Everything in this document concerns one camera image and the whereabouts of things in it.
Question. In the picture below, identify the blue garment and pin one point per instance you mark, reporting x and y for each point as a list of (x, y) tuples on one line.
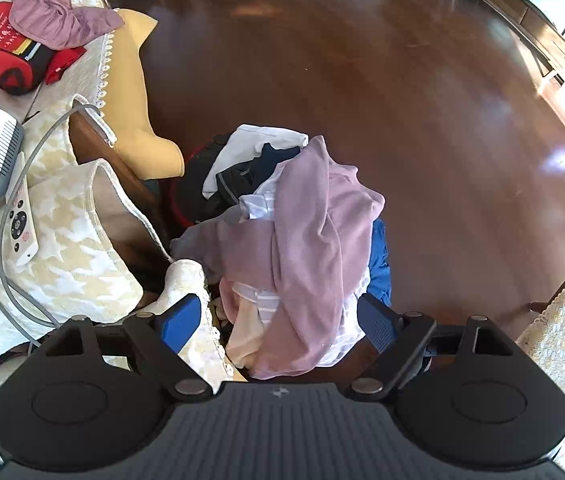
[(380, 260)]

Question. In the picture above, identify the dusty pink crumpled cloth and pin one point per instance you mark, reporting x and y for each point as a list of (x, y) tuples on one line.
[(57, 20)]

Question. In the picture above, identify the mauve fleece garment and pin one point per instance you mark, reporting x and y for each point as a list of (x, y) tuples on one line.
[(302, 240)]

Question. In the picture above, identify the dark navy garment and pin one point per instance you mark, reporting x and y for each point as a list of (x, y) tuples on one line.
[(242, 180)]

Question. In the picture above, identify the white garment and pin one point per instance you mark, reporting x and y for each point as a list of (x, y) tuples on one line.
[(242, 145)]

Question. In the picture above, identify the beige garment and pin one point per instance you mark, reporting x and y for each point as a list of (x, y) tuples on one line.
[(245, 330)]

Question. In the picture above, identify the yellow chair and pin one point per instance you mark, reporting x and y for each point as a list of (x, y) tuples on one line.
[(135, 85)]

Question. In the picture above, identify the dark laundry basket red rim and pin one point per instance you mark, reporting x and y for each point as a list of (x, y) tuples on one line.
[(187, 195)]

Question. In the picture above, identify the white remote control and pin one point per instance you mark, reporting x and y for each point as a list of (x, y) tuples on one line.
[(20, 230)]

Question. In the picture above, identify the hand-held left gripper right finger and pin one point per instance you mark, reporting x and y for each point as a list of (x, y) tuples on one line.
[(376, 324)]

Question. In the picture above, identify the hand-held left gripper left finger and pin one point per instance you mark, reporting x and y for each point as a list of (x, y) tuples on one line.
[(181, 321)]

